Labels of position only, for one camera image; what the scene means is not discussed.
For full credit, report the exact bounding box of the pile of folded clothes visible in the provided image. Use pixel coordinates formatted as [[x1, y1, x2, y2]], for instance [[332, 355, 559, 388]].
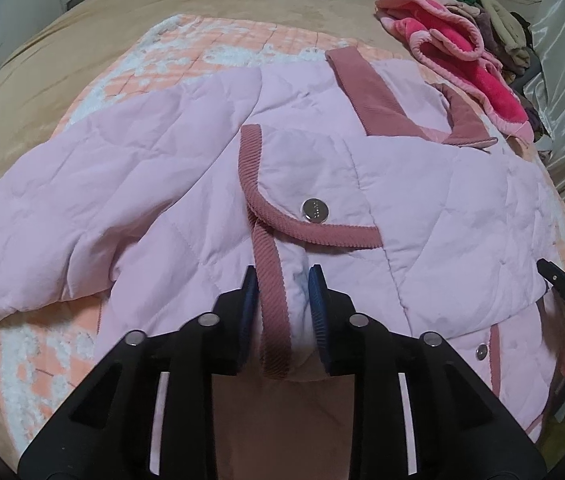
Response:
[[409, 0, 553, 146]]

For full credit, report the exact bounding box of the light pink quilted jacket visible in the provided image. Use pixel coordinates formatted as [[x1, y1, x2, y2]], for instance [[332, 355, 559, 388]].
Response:
[[0, 47, 565, 441]]

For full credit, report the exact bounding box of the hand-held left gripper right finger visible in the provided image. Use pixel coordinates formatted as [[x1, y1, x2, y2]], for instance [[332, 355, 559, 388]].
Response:
[[309, 264, 548, 480]]

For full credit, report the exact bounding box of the beige bed cover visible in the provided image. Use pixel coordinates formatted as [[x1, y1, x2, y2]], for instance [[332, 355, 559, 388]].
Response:
[[0, 0, 398, 476]]

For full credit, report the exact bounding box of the orange white checked blanket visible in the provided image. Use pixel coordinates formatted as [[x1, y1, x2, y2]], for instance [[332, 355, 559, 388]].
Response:
[[0, 12, 565, 441]]

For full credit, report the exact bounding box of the hot pink fleece garment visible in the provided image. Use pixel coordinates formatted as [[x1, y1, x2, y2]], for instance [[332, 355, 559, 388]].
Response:
[[375, 0, 535, 141]]

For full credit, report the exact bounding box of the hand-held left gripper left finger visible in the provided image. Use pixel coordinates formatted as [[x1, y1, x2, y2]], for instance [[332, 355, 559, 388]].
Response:
[[17, 265, 263, 480]]

